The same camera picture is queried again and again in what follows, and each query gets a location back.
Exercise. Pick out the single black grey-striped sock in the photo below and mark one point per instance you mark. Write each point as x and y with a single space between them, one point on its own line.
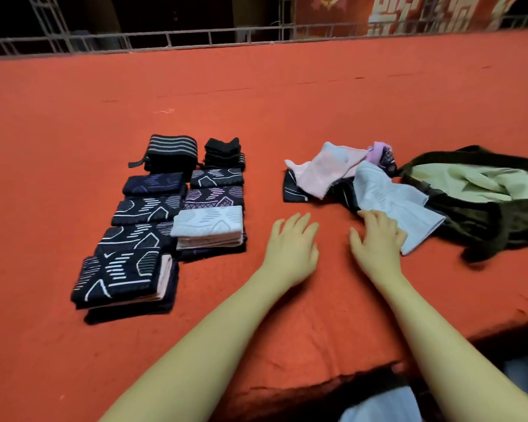
217 177

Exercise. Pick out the person's pale blue clothing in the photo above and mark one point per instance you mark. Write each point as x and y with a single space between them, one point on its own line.
383 407

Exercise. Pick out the person's right hand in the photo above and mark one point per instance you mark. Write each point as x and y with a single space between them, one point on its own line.
380 250

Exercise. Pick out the person's right forearm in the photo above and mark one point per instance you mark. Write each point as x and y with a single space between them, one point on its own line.
458 356

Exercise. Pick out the single black white-lined sock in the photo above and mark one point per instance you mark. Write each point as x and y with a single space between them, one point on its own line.
119 277

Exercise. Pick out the person's left hand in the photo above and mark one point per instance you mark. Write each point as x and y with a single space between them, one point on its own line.
290 255

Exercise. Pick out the dark brown door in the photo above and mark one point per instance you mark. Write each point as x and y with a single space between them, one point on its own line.
172 13

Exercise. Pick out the single black purple-lined sock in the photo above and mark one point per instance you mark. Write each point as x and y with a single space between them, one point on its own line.
214 197

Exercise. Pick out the single navy purple-cuffed sock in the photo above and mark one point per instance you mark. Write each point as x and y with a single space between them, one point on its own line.
132 313

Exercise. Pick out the grey metal truss tower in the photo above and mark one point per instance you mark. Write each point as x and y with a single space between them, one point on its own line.
287 17
51 20

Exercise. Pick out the red banner with white print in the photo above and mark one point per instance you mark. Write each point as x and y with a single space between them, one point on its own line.
352 8

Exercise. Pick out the person's left forearm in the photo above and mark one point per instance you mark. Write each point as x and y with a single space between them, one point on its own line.
194 364

